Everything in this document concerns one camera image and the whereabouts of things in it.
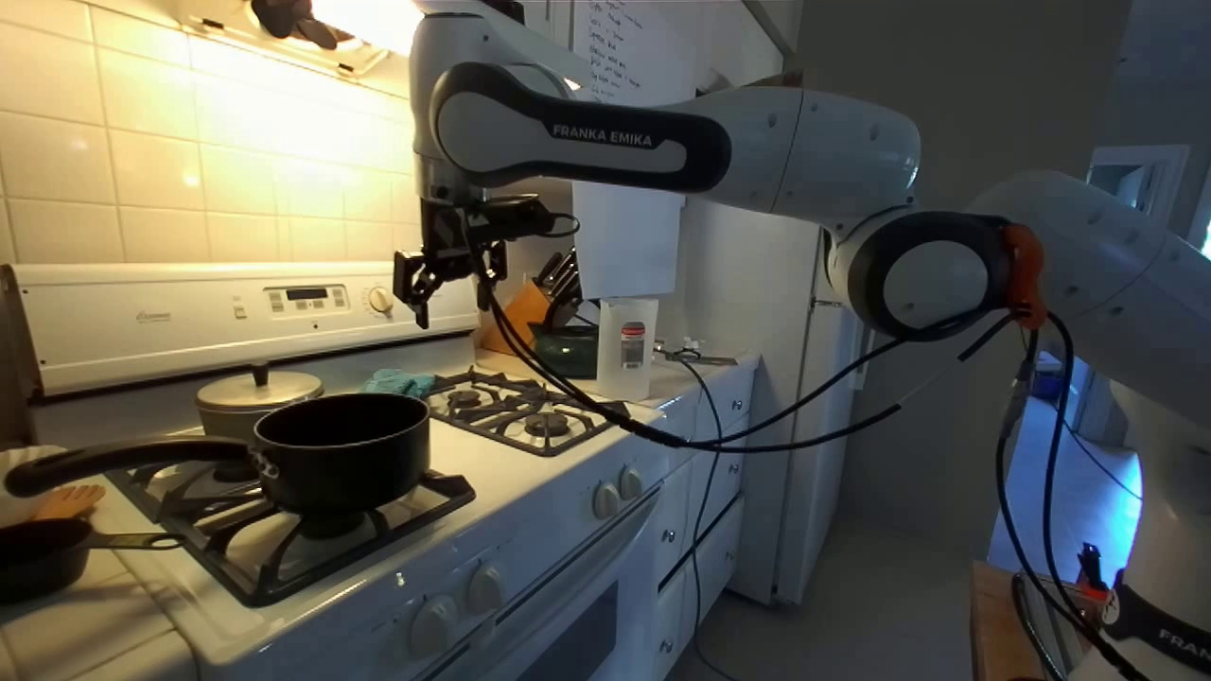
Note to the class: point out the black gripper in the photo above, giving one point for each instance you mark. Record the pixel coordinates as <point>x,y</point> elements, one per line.
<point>465,222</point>

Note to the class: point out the clear container with red label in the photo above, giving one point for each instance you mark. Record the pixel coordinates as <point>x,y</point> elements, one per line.
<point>630,354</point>

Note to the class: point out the grey stove knob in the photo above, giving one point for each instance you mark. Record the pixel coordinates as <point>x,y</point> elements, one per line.
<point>488,589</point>
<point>606,500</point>
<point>436,625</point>
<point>630,482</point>

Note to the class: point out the handwritten paper sheet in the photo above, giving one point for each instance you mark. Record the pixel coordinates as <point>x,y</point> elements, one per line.
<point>618,51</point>

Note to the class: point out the wooden knife block with knives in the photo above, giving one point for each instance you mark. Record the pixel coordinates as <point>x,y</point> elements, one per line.
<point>515,317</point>

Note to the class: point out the dark green tub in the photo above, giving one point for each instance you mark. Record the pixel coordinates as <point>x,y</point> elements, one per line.
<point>570,354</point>

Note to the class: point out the black skillet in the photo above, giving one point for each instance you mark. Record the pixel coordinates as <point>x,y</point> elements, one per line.
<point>40,560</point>

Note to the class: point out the white gas stove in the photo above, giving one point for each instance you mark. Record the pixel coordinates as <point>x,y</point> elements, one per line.
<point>126,323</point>

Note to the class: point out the wooden spatula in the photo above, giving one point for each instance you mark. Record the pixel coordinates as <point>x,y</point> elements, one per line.
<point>71,509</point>

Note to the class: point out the silver pot with lid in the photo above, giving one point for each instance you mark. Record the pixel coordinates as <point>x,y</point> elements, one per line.
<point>250,391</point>

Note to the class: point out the dark fixture under hood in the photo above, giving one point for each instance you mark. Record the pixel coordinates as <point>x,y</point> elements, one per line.
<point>287,22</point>

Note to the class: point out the white refrigerator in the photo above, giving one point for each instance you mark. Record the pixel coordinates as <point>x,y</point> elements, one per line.
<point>780,504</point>

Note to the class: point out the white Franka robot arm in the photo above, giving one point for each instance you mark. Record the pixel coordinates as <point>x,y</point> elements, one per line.
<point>780,139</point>

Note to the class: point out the white range hood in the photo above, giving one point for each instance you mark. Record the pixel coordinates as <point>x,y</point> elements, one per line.
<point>367,51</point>

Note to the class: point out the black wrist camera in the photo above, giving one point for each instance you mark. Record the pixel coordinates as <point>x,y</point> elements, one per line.
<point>536,222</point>

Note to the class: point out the large black stove grate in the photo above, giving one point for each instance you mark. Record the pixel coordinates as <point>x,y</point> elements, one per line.
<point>269,573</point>

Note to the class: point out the small black stove grate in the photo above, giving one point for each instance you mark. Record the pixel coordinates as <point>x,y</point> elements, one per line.
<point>572,437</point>

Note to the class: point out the teal cloth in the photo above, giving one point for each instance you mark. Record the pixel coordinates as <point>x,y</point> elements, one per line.
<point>402,381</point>

